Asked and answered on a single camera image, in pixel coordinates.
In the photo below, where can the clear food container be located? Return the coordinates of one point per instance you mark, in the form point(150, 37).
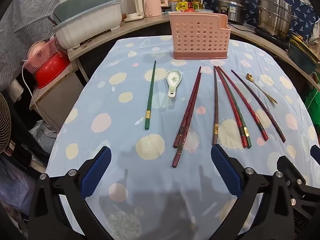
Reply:
point(203, 11)

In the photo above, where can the red chopstick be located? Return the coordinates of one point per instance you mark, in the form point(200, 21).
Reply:
point(262, 132)
point(230, 105)

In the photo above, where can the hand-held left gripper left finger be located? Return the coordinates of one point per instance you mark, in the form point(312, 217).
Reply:
point(96, 173)

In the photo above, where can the stack of yellow-blue bowls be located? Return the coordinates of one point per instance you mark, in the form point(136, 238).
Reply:
point(303, 55)

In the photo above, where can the black induction cooker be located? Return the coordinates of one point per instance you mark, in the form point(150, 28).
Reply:
point(272, 40)

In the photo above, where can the red tomato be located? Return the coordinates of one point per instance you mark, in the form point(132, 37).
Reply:
point(190, 10)

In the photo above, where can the electric fan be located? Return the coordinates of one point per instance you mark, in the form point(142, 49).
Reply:
point(3, 125)

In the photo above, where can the grey plastic bag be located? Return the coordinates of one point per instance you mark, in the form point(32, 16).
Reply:
point(42, 135)

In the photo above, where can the green chopstick gold band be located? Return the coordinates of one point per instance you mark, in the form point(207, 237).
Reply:
point(248, 142)
point(150, 100)

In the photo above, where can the stainless steel steamer pot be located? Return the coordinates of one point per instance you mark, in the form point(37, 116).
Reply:
point(275, 15)

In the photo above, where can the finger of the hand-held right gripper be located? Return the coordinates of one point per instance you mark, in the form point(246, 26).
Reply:
point(291, 170)
point(315, 152)

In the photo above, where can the small pink plastic basket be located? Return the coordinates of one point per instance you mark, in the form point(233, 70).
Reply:
point(42, 56)

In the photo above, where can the blue polka-dot tablecloth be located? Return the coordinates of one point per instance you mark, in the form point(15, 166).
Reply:
point(125, 130)

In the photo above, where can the white wrinkled sheet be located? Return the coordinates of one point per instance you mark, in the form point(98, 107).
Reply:
point(30, 10)

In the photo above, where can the pink electric kettle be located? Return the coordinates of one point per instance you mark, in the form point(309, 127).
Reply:
point(152, 3)

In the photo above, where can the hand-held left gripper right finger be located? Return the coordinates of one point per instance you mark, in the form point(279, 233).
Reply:
point(226, 173)

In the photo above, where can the maroon chopstick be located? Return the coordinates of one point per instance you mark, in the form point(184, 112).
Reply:
point(176, 160)
point(175, 143)

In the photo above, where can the white ceramic soup spoon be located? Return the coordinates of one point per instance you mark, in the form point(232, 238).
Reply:
point(174, 78)

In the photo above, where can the white dish drainer teal lid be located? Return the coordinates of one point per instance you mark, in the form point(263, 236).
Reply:
point(85, 22)

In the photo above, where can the pink perforated utensil basket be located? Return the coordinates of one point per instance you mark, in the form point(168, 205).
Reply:
point(200, 37)

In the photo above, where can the green plastic bag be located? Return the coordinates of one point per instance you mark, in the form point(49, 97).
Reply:
point(312, 107)

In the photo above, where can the silver rice cooker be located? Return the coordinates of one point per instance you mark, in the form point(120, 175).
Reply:
point(231, 8)

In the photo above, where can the brown chopstick gold band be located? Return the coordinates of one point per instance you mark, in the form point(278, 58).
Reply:
point(215, 105)

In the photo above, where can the red plastic basin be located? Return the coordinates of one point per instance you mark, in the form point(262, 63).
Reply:
point(52, 70)

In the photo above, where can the glass electric kettle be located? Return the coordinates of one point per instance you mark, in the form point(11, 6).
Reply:
point(132, 7)

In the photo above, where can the dark purple chopstick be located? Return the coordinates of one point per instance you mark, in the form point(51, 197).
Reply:
point(282, 137)

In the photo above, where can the gold flower spoon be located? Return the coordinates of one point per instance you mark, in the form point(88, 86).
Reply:
point(248, 77)

